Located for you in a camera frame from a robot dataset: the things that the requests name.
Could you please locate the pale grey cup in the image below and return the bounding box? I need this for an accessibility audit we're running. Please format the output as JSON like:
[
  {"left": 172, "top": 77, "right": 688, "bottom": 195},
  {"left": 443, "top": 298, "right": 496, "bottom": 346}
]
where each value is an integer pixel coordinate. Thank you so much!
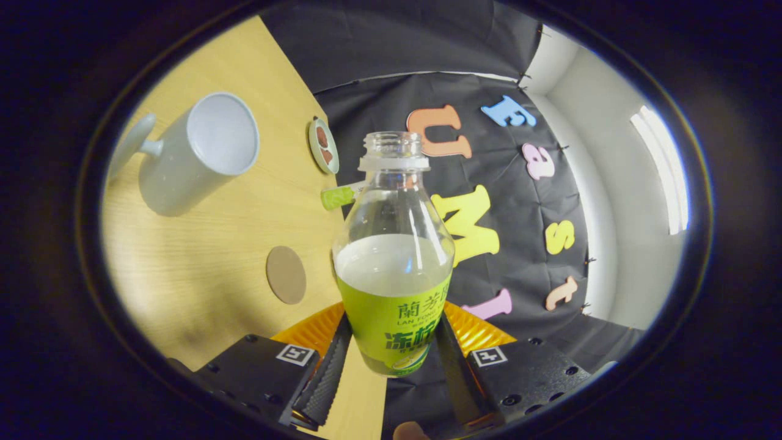
[{"left": 109, "top": 92, "right": 260, "bottom": 218}]

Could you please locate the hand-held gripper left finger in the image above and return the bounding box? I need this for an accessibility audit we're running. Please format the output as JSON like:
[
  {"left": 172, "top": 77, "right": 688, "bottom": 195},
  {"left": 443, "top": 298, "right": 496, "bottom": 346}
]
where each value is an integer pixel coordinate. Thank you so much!
[{"left": 177, "top": 301, "right": 354, "bottom": 431}]

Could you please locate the wooden table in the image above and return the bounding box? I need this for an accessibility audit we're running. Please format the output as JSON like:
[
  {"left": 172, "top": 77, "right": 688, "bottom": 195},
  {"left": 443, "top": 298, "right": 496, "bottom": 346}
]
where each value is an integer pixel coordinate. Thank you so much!
[{"left": 101, "top": 15, "right": 392, "bottom": 440}]

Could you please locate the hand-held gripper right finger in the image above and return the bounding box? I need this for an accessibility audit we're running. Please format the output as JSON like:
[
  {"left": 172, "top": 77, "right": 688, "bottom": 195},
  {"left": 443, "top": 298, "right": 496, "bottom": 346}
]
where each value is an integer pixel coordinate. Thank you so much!
[{"left": 435, "top": 301, "right": 592, "bottom": 431}]

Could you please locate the round brown coaster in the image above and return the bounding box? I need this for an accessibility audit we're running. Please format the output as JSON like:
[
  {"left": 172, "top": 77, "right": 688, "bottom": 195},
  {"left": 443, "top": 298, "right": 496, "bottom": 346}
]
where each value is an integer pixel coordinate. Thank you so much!
[{"left": 266, "top": 246, "right": 307, "bottom": 305}]

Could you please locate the capped green label bottle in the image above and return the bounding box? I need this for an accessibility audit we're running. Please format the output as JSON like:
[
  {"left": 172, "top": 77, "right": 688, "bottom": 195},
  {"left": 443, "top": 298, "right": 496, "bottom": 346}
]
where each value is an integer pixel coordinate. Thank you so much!
[{"left": 321, "top": 180, "right": 367, "bottom": 211}]

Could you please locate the green label juice bottle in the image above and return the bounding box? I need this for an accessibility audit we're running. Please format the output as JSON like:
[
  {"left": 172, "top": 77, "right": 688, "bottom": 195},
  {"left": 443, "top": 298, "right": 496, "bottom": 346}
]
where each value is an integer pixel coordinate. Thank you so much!
[{"left": 332, "top": 131, "right": 456, "bottom": 378}]

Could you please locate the pale green plate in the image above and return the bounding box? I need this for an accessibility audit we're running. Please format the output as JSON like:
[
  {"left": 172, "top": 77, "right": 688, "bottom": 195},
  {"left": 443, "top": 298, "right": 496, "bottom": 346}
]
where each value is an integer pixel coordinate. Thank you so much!
[{"left": 308, "top": 117, "right": 340, "bottom": 175}]

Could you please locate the ceiling light panel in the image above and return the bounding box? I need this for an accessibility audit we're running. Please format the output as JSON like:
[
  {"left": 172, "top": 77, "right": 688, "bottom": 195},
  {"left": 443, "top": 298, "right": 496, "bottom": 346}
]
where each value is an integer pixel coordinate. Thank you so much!
[{"left": 630, "top": 105, "right": 690, "bottom": 236}]

